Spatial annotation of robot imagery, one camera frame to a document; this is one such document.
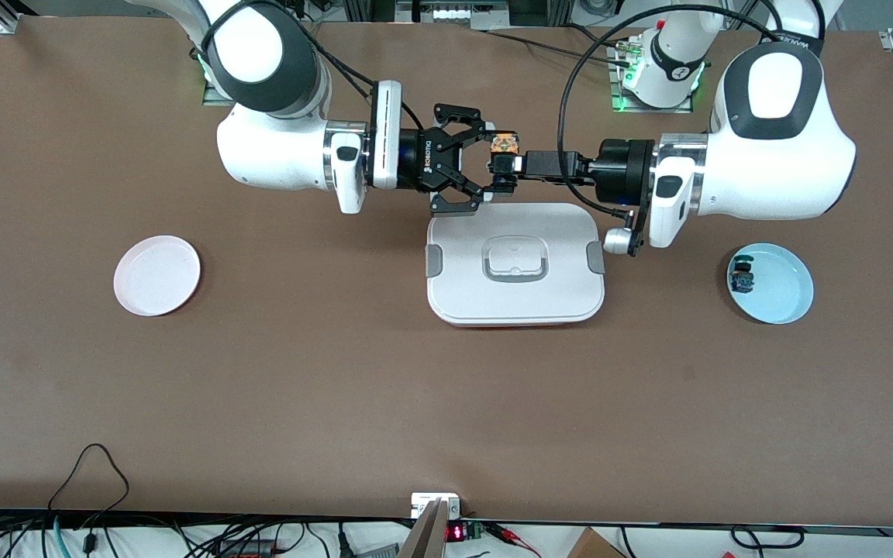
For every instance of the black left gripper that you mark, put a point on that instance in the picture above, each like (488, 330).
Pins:
(623, 177)

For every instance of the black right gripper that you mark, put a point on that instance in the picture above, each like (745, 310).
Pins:
(421, 160)

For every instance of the orange and black switch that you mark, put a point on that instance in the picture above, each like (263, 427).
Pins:
(505, 144)

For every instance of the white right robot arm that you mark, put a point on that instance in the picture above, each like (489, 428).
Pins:
(260, 46)

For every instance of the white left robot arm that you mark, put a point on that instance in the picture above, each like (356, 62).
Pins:
(772, 155)

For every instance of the white lidded lunch box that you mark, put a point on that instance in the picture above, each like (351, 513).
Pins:
(462, 294)

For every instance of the brown cardboard box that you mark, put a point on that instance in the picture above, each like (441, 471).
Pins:
(594, 546)

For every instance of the white power strip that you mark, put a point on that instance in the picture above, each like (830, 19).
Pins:
(450, 13)

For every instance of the light blue round plate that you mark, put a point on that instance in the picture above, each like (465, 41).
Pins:
(784, 287)

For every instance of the pink round plate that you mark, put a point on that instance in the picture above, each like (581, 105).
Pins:
(156, 275)

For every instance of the red digit display module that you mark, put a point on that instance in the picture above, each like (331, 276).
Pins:
(456, 533)

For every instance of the red clip lead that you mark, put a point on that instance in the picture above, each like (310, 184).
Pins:
(512, 536)

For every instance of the short aluminium profile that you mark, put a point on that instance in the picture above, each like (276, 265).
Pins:
(8, 19)

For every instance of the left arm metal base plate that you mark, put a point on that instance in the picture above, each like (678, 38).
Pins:
(652, 109)

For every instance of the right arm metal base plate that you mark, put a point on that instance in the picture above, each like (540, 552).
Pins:
(210, 97)

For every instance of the grey metal post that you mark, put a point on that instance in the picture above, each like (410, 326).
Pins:
(427, 539)

